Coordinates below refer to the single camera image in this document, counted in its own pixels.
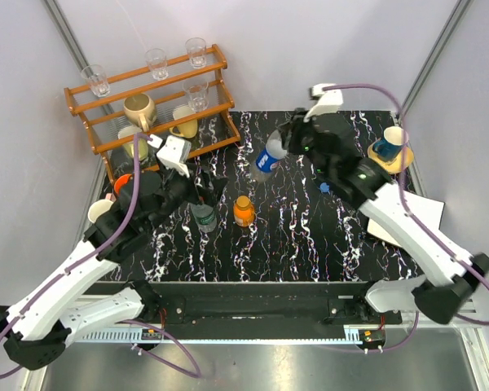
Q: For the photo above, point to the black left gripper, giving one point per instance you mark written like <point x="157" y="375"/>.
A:
<point x="197" y="192"/>

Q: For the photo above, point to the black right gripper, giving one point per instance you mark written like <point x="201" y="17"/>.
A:
<point x="291" y="132"/>

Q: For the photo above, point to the Pepsi bottle blue cap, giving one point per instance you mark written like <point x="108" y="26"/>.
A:
<point x="269" y="158"/>

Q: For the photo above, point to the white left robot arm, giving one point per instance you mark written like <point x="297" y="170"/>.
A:
<point x="36" y="330"/>

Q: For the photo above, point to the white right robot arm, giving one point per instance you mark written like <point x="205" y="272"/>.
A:
<point x="450" y="274"/>

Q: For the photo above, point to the green label water bottle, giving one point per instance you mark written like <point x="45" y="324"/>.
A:
<point x="204" y="216"/>

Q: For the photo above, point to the orange juice bottle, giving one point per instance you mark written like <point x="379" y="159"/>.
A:
<point x="244" y="213"/>

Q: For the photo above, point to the yellow mug on shelf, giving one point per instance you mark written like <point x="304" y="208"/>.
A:
<point x="187" y="129"/>

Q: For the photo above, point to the orange mug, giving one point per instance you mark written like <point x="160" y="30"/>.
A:
<point x="121" y="182"/>

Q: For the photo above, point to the wooden three-tier shelf rack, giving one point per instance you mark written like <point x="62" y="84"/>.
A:
<point x="104" y="118"/>

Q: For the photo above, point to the clear glass middle shelf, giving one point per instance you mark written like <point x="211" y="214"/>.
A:
<point x="197" y="94"/>

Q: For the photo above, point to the blue cup white inside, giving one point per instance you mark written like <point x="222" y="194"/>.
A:
<point x="391" y="143"/>

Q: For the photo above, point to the beige ceramic mug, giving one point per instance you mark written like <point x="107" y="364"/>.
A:
<point x="140" y="110"/>

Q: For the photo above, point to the yellow saucer plate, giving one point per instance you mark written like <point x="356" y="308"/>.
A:
<point x="401" y="162"/>

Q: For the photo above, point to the pink mug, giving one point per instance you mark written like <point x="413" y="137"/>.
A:
<point x="100" y="207"/>

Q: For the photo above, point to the clear glass top right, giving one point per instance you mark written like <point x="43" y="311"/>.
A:
<point x="196" y="51"/>

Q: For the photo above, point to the clear glass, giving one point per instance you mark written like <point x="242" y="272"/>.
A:
<point x="156" y="60"/>
<point x="196" y="51"/>
<point x="96" y="79"/>

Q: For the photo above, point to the clear glass top middle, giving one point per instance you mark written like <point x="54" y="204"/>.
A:
<point x="156" y="60"/>

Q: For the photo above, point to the clear glass top left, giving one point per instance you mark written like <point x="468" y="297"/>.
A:
<point x="96" y="79"/>

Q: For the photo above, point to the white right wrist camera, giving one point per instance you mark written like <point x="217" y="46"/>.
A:
<point x="328" y="97"/>

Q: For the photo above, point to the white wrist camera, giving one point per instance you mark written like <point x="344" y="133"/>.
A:
<point x="328" y="97"/>
<point x="172" y="152"/>

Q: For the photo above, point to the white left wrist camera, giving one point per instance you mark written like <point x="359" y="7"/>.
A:
<point x="172" y="152"/>

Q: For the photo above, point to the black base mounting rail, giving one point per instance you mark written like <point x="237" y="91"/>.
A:
<point x="266" y="311"/>

